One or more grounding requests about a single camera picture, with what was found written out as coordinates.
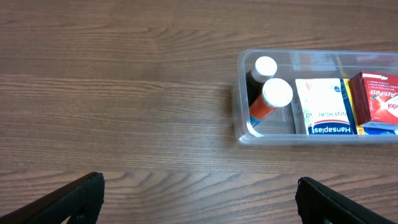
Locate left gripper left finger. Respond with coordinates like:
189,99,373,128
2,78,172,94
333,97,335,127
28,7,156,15
1,172,105,224

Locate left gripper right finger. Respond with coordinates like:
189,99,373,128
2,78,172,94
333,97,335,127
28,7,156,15
295,177,394,224

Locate clear plastic container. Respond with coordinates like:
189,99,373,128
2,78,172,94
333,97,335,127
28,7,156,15
233,49,397,145

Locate blue yellow VapoDrops box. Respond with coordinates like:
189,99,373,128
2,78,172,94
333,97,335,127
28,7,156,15
340,78,397,135

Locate white blue Hansaplast box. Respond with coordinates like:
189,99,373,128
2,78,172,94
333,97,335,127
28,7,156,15
291,78,355,135

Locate orange tube white cap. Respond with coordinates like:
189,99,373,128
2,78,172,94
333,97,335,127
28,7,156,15
249,78,293,127

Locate red Panadol box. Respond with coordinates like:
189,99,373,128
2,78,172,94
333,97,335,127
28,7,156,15
349,72,397,130

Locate black tube white cap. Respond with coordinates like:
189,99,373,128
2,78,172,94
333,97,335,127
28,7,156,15
246,56,277,106

